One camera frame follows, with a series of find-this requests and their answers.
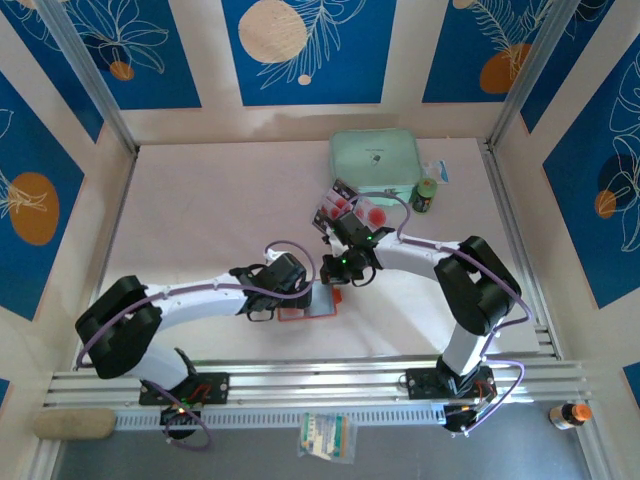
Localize orange card holder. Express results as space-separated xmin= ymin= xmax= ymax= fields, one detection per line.
xmin=277 ymin=283 xmax=345 ymax=322

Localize clear tray of red items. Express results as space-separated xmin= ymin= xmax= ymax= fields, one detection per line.
xmin=309 ymin=177 xmax=391 ymax=237

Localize dark bottle with green cap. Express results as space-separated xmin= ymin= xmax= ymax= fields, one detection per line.
xmin=412 ymin=177 xmax=440 ymax=215

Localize mint green zip pouch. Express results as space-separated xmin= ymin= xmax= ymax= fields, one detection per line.
xmin=328 ymin=128 xmax=424 ymax=209

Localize small clear blue-printed packet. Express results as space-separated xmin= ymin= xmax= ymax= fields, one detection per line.
xmin=422 ymin=158 xmax=451 ymax=185

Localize clear bag of packets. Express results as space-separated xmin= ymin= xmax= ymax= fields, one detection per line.
xmin=298 ymin=412 xmax=359 ymax=464

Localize beige foam pad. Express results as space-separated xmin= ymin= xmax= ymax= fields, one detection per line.
xmin=33 ymin=408 xmax=117 ymax=441

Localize brown bottle with orange cap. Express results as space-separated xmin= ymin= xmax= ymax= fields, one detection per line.
xmin=549 ymin=402 xmax=594 ymax=431

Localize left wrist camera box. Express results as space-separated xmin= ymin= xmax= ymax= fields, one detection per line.
xmin=262 ymin=248 xmax=307 ymax=296

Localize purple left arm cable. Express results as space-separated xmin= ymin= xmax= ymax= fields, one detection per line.
xmin=77 ymin=240 xmax=314 ymax=452

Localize aluminium mounting rail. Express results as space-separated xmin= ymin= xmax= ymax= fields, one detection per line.
xmin=42 ymin=355 xmax=594 ymax=409

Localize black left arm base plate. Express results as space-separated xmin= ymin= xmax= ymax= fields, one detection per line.
xmin=138 ymin=372 xmax=231 ymax=406

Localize white slotted cable duct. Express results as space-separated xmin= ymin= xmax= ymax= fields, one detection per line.
xmin=114 ymin=403 xmax=449 ymax=430

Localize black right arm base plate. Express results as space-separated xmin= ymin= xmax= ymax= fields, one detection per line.
xmin=404 ymin=366 xmax=496 ymax=401

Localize aluminium frame post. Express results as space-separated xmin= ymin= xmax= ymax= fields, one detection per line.
xmin=37 ymin=0 xmax=140 ymax=154
xmin=487 ymin=0 xmax=576 ymax=149

